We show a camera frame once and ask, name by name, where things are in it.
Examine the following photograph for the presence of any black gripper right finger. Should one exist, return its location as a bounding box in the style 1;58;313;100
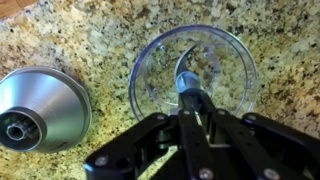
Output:
199;90;320;180

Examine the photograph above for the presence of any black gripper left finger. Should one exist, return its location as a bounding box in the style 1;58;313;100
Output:
83;89;215;180

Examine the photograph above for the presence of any food processor blade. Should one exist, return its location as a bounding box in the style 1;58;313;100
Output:
173;41;222;101

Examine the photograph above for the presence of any clear food processor chamber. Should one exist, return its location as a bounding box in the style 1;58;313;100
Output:
128;24;260;123

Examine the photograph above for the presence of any silver cone food processor top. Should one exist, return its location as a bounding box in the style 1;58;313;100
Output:
0;65;93;155

